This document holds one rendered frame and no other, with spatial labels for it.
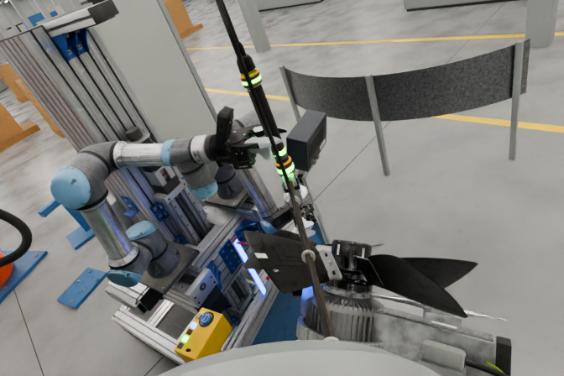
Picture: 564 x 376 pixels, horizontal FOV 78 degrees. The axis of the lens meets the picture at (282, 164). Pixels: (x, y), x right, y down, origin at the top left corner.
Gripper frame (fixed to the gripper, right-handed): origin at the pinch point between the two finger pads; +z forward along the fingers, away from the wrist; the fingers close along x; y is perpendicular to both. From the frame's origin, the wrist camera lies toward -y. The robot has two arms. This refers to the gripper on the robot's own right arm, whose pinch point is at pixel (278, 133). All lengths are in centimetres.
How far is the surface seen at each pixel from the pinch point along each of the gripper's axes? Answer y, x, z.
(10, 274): 163, -52, -383
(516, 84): 99, -194, 88
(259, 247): 22.9, 15.6, -8.0
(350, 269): 44.0, 5.7, 9.3
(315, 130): 43, -71, -18
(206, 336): 59, 24, -38
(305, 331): 50, 22, -2
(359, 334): 53, 20, 12
